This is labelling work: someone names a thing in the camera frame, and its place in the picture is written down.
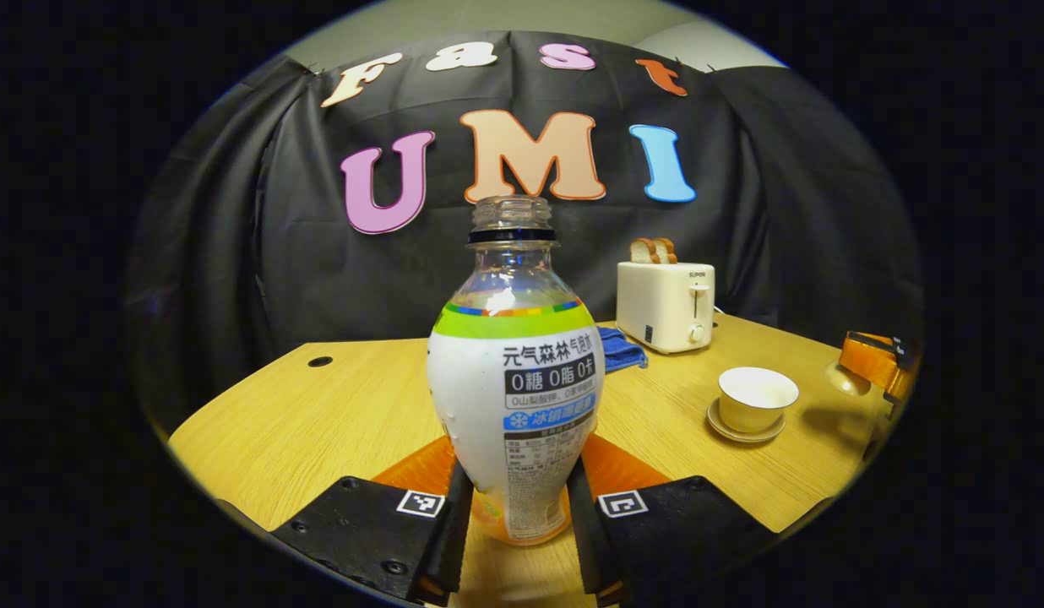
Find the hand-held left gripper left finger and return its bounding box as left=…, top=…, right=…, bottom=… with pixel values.
left=271, top=437, right=475, bottom=605

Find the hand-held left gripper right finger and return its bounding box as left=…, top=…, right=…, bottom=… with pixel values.
left=567, top=435, right=776, bottom=605

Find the cream teacup lid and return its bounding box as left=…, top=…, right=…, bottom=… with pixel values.
left=826, top=359, right=871, bottom=396

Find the cream ceramic teacup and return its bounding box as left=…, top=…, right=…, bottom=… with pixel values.
left=719, top=366, right=800, bottom=435

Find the clear plastic water bottle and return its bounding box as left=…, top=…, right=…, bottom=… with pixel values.
left=427, top=196, right=606, bottom=546

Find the cream ceramic saucer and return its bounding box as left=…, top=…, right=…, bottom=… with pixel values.
left=706, top=397, right=786, bottom=444

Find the blue towel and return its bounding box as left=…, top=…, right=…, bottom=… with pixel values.
left=596, top=328, right=649, bottom=372

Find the white toaster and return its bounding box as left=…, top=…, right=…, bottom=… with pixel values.
left=617, top=260, right=716, bottom=355

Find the black backdrop cloth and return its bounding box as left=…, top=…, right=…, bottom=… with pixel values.
left=125, top=32, right=924, bottom=432

